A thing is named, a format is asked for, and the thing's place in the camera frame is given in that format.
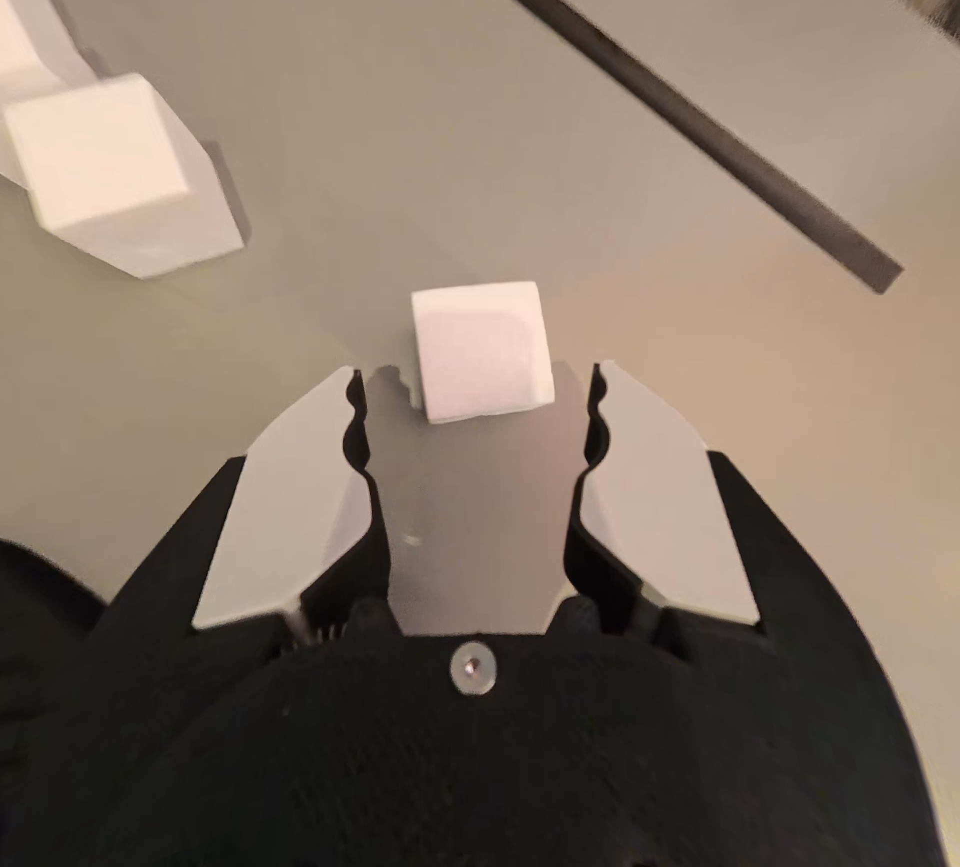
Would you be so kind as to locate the black wrist rest pad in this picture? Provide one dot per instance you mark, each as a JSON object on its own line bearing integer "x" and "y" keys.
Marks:
{"x": 37, "y": 619}

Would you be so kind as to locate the white foam cube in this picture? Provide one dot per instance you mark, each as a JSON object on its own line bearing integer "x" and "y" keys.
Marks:
{"x": 30, "y": 34}
{"x": 480, "y": 357}
{"x": 97, "y": 154}

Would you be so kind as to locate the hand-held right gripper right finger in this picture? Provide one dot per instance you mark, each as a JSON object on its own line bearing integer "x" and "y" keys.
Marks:
{"x": 660, "y": 514}

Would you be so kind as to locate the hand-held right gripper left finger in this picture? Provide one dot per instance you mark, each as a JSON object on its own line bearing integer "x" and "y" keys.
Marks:
{"x": 292, "y": 507}

